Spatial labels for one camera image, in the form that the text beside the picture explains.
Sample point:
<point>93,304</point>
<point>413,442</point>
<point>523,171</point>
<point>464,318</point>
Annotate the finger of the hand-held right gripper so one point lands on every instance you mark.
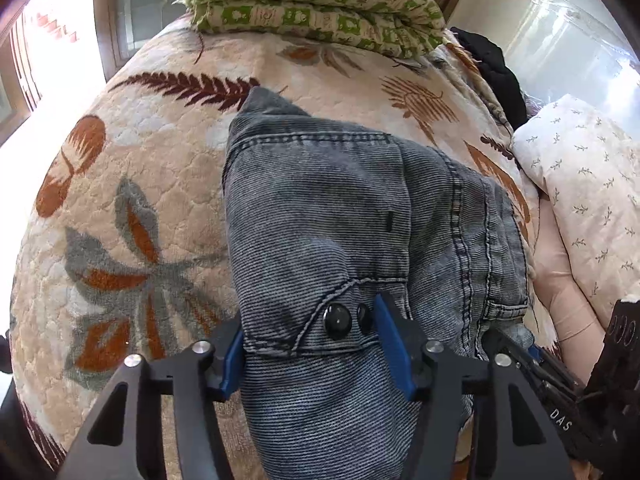
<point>530,360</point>

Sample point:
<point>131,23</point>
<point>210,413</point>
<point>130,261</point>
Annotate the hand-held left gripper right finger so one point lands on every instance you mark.
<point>392,345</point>

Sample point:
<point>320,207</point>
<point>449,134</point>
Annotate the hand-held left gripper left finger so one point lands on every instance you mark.
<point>232,360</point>

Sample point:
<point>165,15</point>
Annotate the grey denim pants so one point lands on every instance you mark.
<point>310,220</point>

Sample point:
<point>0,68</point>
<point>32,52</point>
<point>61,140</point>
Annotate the beige bed sheet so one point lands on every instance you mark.
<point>560,285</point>

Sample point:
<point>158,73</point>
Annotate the white floral pillow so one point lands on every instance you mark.
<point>585,175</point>

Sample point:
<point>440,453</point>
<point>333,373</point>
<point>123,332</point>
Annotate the leaf print bed blanket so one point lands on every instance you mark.
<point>150,170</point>

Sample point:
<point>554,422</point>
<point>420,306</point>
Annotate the black cloth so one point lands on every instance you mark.
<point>492,75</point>

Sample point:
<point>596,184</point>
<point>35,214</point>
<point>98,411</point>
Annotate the clear plastic sheet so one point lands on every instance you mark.
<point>575,45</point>

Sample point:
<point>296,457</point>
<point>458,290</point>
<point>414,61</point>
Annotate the green checkered folded quilt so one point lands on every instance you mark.
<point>310,10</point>

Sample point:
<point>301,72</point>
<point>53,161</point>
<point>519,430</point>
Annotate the wooden window frame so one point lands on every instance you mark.
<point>107,35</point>

